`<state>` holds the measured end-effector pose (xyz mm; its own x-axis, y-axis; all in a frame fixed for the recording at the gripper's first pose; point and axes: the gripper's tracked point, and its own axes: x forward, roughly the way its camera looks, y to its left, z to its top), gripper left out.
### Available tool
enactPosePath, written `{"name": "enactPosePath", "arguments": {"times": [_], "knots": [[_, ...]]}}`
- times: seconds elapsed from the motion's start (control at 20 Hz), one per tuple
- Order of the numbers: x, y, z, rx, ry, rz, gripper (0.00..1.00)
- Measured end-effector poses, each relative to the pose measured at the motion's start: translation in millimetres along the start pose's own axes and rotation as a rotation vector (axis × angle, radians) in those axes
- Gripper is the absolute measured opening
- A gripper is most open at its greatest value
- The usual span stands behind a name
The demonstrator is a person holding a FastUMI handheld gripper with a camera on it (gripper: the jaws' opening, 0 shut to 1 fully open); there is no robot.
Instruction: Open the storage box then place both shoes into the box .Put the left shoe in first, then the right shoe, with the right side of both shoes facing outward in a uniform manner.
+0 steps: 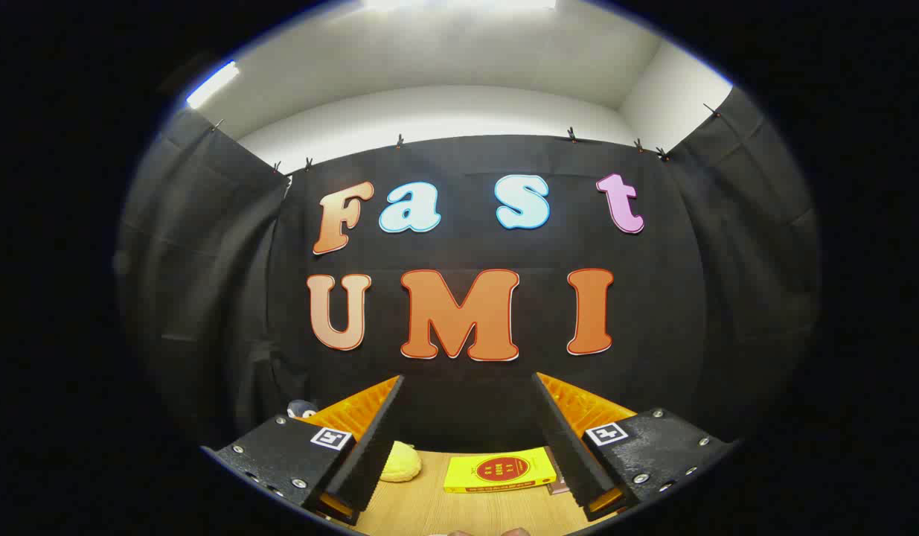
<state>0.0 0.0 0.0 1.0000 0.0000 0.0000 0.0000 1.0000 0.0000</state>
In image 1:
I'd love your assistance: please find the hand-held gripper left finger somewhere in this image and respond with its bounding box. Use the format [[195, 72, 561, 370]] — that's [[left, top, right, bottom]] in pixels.
[[204, 374, 406, 526]]

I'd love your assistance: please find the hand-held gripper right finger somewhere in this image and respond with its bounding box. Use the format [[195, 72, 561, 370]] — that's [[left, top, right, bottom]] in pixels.
[[532, 371, 737, 523]]

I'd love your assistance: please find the yellow round plush cushion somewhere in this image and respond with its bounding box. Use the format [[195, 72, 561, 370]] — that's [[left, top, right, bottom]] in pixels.
[[379, 441, 423, 483]]

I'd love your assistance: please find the brown book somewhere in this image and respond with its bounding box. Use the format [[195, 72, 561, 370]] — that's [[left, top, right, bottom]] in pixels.
[[545, 447, 571, 496]]

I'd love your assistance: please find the yellow book with red circle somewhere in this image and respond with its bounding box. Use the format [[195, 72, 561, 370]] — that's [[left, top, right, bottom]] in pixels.
[[443, 447, 558, 494]]

